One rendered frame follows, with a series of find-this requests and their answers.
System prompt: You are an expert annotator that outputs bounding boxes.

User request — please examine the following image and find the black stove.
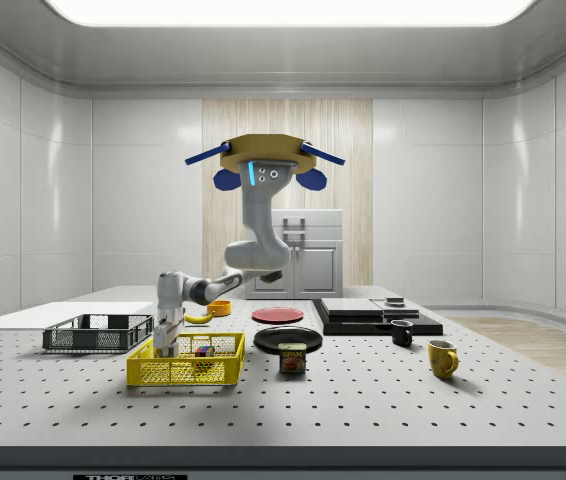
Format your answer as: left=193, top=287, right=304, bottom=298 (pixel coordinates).
left=310, top=296, right=445, bottom=337

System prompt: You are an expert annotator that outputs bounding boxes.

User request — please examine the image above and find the flat-sided can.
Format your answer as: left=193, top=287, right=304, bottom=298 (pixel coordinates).
left=277, top=342, right=309, bottom=375

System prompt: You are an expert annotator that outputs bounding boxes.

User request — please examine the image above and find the yellow mug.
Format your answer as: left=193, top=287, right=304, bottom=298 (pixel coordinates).
left=427, top=339, right=461, bottom=380

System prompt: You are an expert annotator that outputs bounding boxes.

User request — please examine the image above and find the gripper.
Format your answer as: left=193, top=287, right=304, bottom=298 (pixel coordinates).
left=151, top=319, right=186, bottom=359

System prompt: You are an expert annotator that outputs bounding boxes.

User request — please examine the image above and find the red plate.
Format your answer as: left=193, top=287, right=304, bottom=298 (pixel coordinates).
left=251, top=306, right=305, bottom=324

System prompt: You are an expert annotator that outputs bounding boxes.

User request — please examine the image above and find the yellow basket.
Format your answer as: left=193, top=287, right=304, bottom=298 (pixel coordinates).
left=126, top=332, right=247, bottom=388

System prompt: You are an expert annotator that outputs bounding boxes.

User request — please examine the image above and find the black plate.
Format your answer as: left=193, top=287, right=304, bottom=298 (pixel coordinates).
left=253, top=325, right=325, bottom=353

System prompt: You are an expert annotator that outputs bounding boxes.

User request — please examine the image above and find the dark grey basket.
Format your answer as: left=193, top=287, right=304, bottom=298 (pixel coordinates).
left=42, top=313, right=156, bottom=355

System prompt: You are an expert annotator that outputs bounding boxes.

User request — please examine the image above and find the white cabinet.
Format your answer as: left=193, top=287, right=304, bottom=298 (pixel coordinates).
left=243, top=208, right=345, bottom=301

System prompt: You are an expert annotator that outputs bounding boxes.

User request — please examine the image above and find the white board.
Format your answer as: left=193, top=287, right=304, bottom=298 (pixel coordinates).
left=0, top=300, right=157, bottom=331

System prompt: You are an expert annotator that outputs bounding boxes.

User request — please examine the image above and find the drone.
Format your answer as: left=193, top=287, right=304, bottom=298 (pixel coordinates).
left=184, top=133, right=347, bottom=193

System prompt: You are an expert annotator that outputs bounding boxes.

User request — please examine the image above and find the black mug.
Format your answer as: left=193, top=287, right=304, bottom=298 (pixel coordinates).
left=389, top=319, right=415, bottom=348

